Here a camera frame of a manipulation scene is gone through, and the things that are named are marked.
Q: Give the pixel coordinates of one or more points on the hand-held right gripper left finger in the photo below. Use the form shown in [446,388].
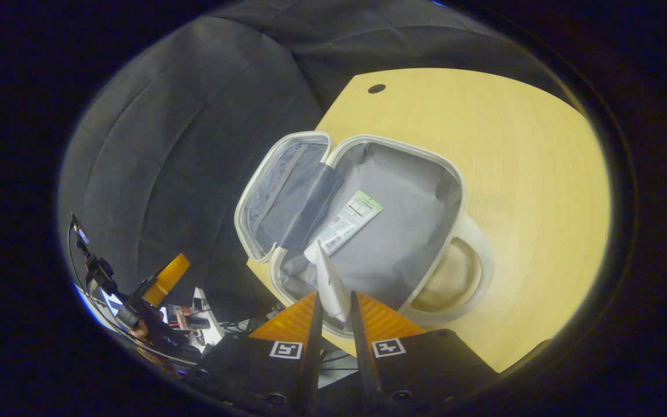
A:
[312,359]

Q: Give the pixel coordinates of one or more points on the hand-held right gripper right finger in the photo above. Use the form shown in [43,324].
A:
[365,365]

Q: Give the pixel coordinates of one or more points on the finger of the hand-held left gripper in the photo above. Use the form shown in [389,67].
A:
[168,278]

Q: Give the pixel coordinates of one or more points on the white skin care tube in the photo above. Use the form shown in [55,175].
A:
[332,289]

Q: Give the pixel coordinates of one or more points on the white suitcase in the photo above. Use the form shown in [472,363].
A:
[403,231]

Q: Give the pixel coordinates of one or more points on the green labelled skin care tube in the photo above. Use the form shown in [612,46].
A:
[351,220]

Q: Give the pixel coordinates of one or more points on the distant cluttered desk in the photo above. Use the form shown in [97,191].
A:
[189,318]

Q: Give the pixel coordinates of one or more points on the black backdrop cloth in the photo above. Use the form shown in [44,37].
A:
[165,145]

